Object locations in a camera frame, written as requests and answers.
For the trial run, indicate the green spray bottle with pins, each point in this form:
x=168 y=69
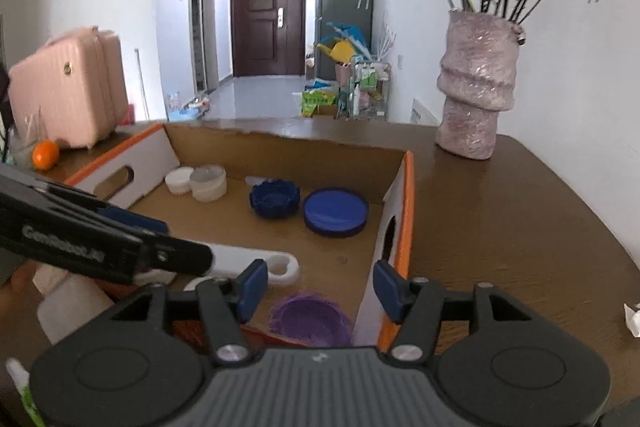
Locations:
x=20 y=378

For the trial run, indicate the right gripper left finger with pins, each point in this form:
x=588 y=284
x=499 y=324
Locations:
x=225 y=306

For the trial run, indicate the translucent plastic box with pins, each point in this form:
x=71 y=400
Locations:
x=69 y=301

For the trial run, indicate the dark brown door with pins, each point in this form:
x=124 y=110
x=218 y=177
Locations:
x=268 y=37

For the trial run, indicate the dark blue ridged cap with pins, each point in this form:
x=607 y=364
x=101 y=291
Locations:
x=275 y=199

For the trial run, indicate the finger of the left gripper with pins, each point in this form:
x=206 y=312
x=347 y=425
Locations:
x=163 y=252
x=132 y=219

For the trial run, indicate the pink suitcase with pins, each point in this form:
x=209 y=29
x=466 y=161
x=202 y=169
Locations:
x=72 y=90

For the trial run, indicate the crumpled white tissue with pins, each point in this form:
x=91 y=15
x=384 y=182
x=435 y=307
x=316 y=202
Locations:
x=632 y=319

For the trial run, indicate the purple ridged cap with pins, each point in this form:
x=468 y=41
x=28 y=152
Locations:
x=311 y=319

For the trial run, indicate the pink textured vase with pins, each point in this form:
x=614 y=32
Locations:
x=477 y=76

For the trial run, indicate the red cardboard box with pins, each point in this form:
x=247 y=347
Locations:
x=340 y=269

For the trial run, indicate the blue round lid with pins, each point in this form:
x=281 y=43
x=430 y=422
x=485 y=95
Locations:
x=335 y=212

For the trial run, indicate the white round lid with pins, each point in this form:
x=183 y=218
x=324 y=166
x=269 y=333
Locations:
x=178 y=181

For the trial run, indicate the clear glass cup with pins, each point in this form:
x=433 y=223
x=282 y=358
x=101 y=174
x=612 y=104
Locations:
x=27 y=141

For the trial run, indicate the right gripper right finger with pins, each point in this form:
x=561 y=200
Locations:
x=415 y=307

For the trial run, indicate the wire storage rack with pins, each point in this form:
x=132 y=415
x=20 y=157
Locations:
x=365 y=92

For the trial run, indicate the orange fruit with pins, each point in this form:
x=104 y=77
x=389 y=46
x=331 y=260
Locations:
x=45 y=155

